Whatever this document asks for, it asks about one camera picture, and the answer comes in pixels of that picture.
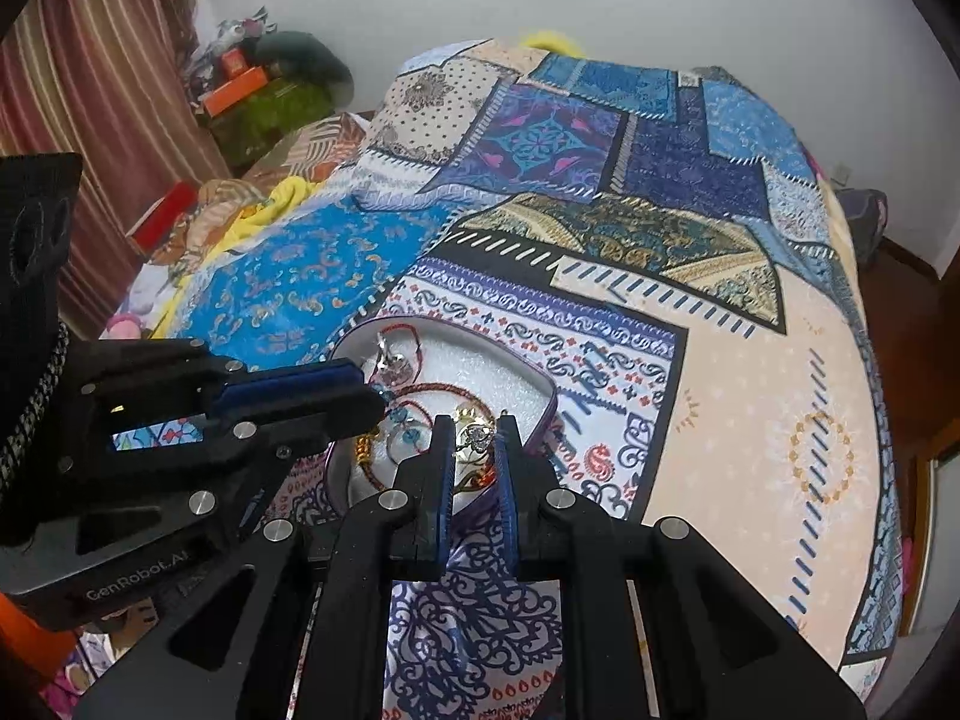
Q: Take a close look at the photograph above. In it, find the orange patterned cloth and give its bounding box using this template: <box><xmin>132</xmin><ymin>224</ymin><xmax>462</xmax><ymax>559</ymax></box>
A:
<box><xmin>150</xmin><ymin>112</ymin><xmax>368</xmax><ymax>271</ymax></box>

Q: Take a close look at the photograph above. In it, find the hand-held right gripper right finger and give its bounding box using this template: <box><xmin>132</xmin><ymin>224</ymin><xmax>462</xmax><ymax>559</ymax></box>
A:
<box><xmin>491</xmin><ymin>412</ymin><xmax>867</xmax><ymax>720</ymax></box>

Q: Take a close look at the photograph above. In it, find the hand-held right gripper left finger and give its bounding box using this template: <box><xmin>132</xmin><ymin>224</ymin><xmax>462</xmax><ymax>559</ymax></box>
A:
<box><xmin>71</xmin><ymin>412</ymin><xmax>460</xmax><ymax>720</ymax></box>

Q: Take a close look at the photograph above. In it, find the heart-shaped jewelry box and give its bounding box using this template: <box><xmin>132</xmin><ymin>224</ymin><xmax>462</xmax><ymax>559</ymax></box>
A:
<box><xmin>324</xmin><ymin>319</ymin><xmax>560</xmax><ymax>533</ymax></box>

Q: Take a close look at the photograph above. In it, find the striped curtain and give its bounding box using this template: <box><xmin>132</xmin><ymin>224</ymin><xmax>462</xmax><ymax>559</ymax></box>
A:
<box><xmin>0</xmin><ymin>0</ymin><xmax>233</xmax><ymax>338</ymax></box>

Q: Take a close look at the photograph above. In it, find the patchwork blanket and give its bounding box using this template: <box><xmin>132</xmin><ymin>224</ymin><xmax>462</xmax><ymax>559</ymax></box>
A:
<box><xmin>97</xmin><ymin>37</ymin><xmax>901</xmax><ymax>720</ymax></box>

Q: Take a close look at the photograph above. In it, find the red string bracelet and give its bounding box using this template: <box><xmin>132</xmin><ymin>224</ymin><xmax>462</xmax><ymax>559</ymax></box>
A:
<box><xmin>367</xmin><ymin>322</ymin><xmax>492</xmax><ymax>421</ymax></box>

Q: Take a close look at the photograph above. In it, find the brown beaded bracelet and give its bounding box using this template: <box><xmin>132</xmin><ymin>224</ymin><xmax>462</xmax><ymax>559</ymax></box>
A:
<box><xmin>352</xmin><ymin>427</ymin><xmax>398</xmax><ymax>488</ymax></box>

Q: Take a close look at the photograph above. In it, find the blue beaded bracelet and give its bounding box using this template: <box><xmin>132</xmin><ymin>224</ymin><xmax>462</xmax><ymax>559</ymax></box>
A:
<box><xmin>386</xmin><ymin>405</ymin><xmax>428</xmax><ymax>458</ymax></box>

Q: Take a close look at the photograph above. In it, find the yellow cloth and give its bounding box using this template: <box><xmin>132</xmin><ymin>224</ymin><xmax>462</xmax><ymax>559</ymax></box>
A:
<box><xmin>150</xmin><ymin>176</ymin><xmax>331</xmax><ymax>331</ymax></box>

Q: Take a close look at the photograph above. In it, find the red box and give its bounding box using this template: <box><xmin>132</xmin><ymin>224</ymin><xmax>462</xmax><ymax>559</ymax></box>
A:
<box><xmin>127</xmin><ymin>181</ymin><xmax>200</xmax><ymax>252</ymax></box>

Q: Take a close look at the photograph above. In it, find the pink printed cloth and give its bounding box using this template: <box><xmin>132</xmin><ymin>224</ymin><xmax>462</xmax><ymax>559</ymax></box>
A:
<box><xmin>45</xmin><ymin>607</ymin><xmax>162</xmax><ymax>717</ymax></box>

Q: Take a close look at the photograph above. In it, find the green patterned cloth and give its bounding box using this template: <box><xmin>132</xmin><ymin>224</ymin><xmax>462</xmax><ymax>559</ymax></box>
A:
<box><xmin>206</xmin><ymin>75</ymin><xmax>335</xmax><ymax>170</ymax></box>

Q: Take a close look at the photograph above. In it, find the grey printed bag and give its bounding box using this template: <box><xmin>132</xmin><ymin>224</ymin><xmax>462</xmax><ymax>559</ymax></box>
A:
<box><xmin>184</xmin><ymin>7</ymin><xmax>271</xmax><ymax>83</ymax></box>

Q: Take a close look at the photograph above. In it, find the dark bag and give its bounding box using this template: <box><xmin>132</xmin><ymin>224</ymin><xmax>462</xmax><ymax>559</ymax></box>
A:
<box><xmin>836</xmin><ymin>187</ymin><xmax>890</xmax><ymax>267</ymax></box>

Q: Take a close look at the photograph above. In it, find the orange box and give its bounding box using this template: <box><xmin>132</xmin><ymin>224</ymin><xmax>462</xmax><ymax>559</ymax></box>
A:
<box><xmin>201</xmin><ymin>66</ymin><xmax>271</xmax><ymax>117</ymax></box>

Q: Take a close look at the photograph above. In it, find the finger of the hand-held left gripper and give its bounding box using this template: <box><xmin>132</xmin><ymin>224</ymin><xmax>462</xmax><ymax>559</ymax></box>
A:
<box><xmin>64</xmin><ymin>337</ymin><xmax>368</xmax><ymax>428</ymax></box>
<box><xmin>71</xmin><ymin>386</ymin><xmax>387</xmax><ymax>548</ymax></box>

